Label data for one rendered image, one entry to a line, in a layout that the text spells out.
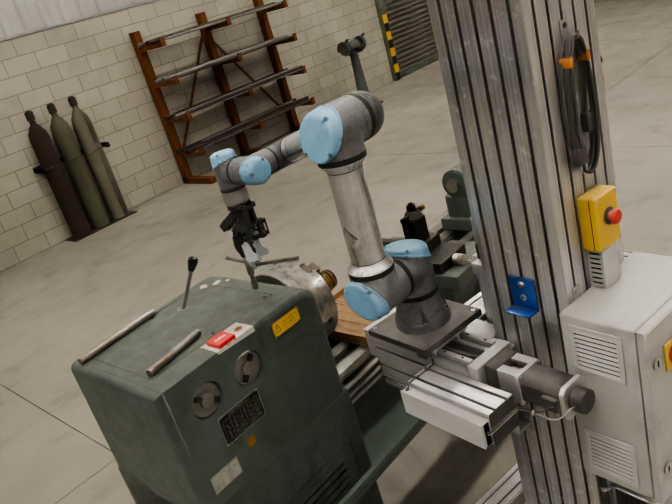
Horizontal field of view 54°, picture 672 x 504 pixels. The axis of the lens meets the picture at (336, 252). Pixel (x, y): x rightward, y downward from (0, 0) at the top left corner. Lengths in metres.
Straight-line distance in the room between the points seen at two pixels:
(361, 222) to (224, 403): 0.64
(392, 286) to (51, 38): 7.81
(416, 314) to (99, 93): 7.82
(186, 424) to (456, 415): 0.68
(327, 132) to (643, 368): 0.84
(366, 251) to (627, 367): 0.63
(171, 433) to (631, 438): 1.10
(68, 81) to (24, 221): 1.81
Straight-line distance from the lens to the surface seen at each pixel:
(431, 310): 1.76
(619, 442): 1.75
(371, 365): 2.42
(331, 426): 2.17
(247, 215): 1.91
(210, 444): 1.86
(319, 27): 11.74
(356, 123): 1.50
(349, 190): 1.52
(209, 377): 1.80
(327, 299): 2.21
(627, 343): 1.56
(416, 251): 1.69
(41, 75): 8.98
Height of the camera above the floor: 2.06
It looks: 22 degrees down
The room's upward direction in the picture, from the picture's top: 16 degrees counter-clockwise
